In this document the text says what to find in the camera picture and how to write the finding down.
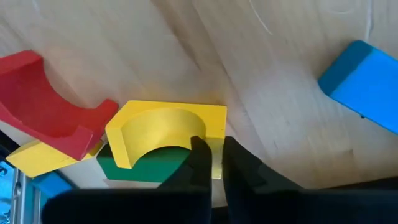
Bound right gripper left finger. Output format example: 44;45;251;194
42;136;214;224

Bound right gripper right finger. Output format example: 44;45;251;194
222;136;398;224

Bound yellow arch block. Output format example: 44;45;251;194
104;100;228;180

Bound green wooden block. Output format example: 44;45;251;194
96;143;191;184

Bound blue wooden block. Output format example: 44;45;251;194
29;170;75;200

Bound yellow plank block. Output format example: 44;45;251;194
5;139;104;179

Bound blue plank block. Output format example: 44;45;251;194
317;39;398;135

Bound red arch block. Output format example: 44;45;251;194
0;50;120;162

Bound silver edge bracket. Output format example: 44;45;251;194
0;160;43;224

